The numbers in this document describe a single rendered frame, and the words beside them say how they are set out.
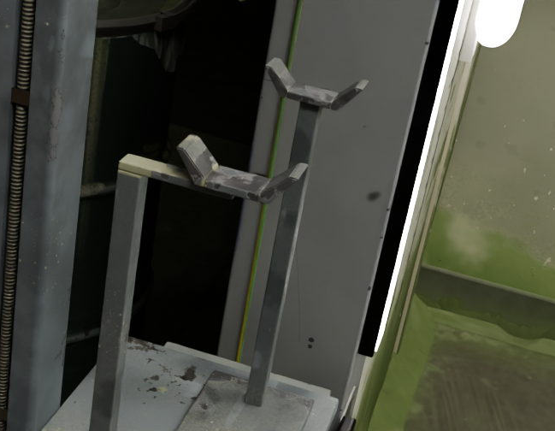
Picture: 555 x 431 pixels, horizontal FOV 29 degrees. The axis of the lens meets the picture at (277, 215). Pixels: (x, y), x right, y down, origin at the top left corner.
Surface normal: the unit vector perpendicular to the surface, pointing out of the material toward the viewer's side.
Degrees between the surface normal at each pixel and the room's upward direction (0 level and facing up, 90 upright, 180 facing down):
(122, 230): 90
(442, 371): 0
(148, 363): 0
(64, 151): 90
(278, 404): 0
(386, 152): 90
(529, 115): 57
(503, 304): 91
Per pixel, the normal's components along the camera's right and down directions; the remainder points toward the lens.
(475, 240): -0.14, -0.17
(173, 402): 0.16, -0.89
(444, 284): -0.27, 0.39
